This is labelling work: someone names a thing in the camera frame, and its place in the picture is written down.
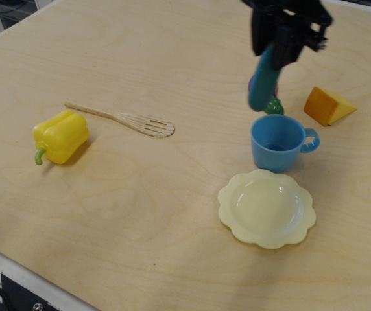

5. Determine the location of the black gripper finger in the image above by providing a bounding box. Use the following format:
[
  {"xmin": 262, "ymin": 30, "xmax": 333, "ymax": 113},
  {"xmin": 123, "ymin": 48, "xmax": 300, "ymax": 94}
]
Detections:
[
  {"xmin": 272, "ymin": 27, "xmax": 311, "ymax": 70},
  {"xmin": 251, "ymin": 9, "xmax": 278, "ymax": 56}
]

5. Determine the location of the orange toy cheese wedge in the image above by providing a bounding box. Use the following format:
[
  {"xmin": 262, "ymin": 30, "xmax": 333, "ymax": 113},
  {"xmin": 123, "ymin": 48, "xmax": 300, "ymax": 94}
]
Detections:
[{"xmin": 304, "ymin": 86, "xmax": 357, "ymax": 126}]

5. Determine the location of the pale yellow scalloped plate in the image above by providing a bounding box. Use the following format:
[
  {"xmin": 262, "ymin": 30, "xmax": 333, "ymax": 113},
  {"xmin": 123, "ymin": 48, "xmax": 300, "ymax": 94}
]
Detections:
[{"xmin": 218, "ymin": 169, "xmax": 317, "ymax": 249}]

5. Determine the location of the black corner bracket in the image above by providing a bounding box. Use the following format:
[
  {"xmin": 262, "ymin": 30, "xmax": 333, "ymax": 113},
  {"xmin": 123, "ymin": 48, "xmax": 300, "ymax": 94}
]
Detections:
[{"xmin": 1, "ymin": 273, "xmax": 58, "ymax": 311}]

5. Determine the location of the green toy cucumber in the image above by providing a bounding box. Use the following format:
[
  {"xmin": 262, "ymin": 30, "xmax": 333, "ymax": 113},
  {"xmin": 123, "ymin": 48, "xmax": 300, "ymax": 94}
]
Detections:
[{"xmin": 248, "ymin": 41, "xmax": 281, "ymax": 112}]

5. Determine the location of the aluminium table frame rail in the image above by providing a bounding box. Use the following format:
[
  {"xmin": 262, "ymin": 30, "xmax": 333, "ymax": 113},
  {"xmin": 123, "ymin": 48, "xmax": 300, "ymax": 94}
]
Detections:
[{"xmin": 0, "ymin": 253, "xmax": 96, "ymax": 310}]

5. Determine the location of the wooden slotted spatula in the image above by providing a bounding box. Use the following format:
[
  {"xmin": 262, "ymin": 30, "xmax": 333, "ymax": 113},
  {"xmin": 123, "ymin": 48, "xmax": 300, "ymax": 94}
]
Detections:
[{"xmin": 64, "ymin": 102, "xmax": 175, "ymax": 138}]

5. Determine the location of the blue plastic cup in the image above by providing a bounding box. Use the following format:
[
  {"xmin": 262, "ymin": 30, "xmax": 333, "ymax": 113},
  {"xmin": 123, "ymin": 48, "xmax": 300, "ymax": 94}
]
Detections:
[{"xmin": 250, "ymin": 115, "xmax": 321, "ymax": 173}]

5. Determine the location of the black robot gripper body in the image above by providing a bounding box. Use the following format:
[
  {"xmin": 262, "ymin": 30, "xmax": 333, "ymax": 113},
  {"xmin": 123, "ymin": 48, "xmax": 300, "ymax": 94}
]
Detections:
[{"xmin": 244, "ymin": 1, "xmax": 333, "ymax": 51}]

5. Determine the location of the purple toy eggplant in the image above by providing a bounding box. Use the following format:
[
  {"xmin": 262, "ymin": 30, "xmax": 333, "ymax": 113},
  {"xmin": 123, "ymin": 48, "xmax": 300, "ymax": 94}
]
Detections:
[{"xmin": 248, "ymin": 76, "xmax": 285, "ymax": 115}]

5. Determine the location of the yellow toy bell pepper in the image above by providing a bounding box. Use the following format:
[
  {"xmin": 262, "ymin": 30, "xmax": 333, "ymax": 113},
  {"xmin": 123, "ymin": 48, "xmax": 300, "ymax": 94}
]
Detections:
[{"xmin": 32, "ymin": 110, "xmax": 89, "ymax": 165}]

